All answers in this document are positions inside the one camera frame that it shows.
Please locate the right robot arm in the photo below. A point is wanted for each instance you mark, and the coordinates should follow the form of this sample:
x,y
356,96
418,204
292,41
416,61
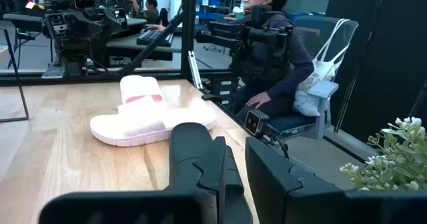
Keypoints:
x,y
75,55

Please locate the white tote bag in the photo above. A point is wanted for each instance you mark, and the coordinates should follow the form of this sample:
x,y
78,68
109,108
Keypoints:
x,y
317,80

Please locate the person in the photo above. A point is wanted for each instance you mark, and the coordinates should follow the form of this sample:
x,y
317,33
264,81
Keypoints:
x,y
283,67
151,14

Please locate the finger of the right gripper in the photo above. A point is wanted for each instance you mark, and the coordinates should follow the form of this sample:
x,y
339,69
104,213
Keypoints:
x,y
120,17
57,26

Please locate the storage shelving with bins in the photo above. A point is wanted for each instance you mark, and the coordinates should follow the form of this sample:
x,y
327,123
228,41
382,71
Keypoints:
x,y
213,2

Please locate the silver bracket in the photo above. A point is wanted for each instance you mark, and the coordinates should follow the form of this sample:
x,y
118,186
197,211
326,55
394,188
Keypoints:
x,y
195,70

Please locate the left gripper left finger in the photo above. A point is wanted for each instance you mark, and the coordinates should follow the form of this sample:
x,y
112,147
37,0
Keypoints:
x,y
190,157

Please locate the black keyboard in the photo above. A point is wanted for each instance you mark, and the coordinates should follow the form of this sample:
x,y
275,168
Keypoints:
x,y
155,37

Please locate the table-level camera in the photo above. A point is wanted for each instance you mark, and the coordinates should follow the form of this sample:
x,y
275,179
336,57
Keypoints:
x,y
253,122

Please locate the black metal rig frame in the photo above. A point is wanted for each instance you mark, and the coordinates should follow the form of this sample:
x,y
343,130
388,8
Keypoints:
x,y
189,24

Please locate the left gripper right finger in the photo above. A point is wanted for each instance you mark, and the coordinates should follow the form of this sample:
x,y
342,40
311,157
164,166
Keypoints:
x,y
277,190

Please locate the blue grey office chair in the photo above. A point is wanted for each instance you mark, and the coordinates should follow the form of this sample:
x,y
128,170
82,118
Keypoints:
x,y
290,122

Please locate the pink slide sandal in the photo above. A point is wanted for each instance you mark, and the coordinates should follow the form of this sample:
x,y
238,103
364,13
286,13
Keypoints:
x,y
146,127
140,87

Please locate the potted green plant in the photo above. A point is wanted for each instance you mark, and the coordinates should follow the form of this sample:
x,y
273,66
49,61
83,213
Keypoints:
x,y
397,160

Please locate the black drawer unit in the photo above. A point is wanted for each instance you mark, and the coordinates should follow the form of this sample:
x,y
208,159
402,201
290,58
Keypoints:
x,y
227,90

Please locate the black partition panel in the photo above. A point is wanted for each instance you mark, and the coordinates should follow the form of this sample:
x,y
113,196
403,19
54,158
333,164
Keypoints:
x,y
383,50

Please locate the dark table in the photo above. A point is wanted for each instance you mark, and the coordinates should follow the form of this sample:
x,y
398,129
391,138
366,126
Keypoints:
x,y
23,20

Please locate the grey desk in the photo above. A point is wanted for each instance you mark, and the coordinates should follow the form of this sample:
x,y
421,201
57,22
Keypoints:
x,y
123,42

